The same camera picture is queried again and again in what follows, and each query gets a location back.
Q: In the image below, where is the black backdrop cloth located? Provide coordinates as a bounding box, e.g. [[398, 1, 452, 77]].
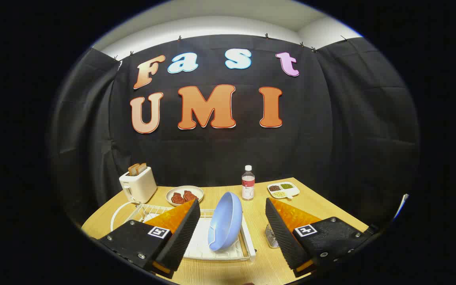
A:
[[48, 34, 420, 238]]

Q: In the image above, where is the white toaster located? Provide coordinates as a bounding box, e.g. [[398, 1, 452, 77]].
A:
[[119, 166, 158, 204]]

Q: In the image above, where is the light blue plate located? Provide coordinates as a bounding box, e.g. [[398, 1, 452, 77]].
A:
[[208, 192, 243, 252]]

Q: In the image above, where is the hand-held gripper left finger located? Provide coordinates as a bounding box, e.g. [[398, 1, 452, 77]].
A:
[[97, 199, 201, 277]]

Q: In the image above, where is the white divided dish with beans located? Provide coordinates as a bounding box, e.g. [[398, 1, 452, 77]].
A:
[[267, 182, 300, 199]]

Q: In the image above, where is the metal wire basket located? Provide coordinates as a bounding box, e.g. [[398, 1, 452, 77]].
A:
[[265, 224, 281, 249]]

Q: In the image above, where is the clear plastic water bottle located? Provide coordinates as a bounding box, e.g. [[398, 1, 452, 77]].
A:
[[241, 165, 255, 201]]

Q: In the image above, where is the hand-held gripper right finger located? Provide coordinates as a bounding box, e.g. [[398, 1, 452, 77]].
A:
[[266, 198, 375, 277]]

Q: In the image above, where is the white wire dish rack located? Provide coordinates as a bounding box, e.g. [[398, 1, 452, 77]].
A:
[[110, 201, 257, 262]]

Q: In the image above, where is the beige plate with meat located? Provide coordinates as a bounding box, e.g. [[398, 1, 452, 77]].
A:
[[166, 185, 204, 207]]

